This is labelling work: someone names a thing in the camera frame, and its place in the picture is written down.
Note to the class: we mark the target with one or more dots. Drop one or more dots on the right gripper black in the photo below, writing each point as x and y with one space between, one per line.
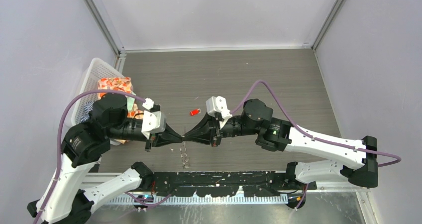
207 130

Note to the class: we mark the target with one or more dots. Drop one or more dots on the red key tag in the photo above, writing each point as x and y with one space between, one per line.
195 112

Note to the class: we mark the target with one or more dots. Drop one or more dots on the orange floral cloth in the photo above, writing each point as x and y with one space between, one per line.
123 84

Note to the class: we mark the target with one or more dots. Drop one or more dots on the blue striped cloth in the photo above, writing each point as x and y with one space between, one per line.
87 108

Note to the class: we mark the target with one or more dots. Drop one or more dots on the white plastic basket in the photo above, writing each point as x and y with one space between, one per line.
89 81

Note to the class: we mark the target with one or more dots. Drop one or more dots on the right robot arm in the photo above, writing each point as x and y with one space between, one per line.
342 159

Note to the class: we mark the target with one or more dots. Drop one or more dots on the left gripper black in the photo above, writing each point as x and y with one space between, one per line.
168 136

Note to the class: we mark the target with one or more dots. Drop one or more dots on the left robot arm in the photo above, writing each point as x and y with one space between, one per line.
82 146

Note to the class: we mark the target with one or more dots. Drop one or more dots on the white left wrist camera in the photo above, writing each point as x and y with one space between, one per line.
154 121

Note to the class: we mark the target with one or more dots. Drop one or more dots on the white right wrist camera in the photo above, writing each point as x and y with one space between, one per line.
218 105

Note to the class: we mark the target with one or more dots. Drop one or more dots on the silver perforated keyring plate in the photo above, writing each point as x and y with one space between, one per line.
184 156

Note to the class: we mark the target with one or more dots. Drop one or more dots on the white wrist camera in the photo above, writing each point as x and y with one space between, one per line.
218 105
154 121

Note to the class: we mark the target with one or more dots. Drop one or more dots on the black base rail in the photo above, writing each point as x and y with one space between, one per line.
220 184

